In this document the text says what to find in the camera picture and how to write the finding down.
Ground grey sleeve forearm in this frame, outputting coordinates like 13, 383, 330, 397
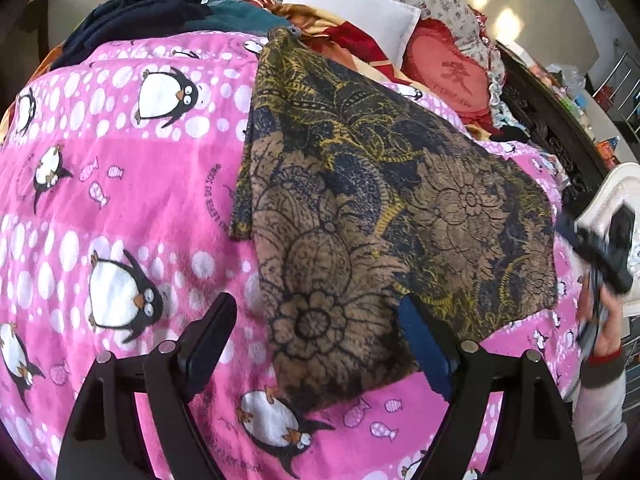
573, 348, 628, 479

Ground dark carved wooden headboard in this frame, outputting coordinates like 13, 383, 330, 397
498, 44, 608, 217

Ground brown floral patterned garment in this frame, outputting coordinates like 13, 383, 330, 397
229, 28, 558, 412

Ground person's right hand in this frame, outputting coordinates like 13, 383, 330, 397
576, 272, 623, 358

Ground red orange patterned blanket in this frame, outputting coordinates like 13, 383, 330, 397
0, 0, 501, 146

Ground white upholstered floral chair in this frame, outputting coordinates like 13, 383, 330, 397
577, 162, 640, 318

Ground red heart-shaped pillow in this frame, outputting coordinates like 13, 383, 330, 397
401, 18, 496, 133

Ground teal garment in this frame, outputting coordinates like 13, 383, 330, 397
182, 0, 292, 37

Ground white square pillow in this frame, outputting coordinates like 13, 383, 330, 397
282, 0, 421, 68

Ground dark navy garment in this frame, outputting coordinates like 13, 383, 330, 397
52, 0, 212, 70

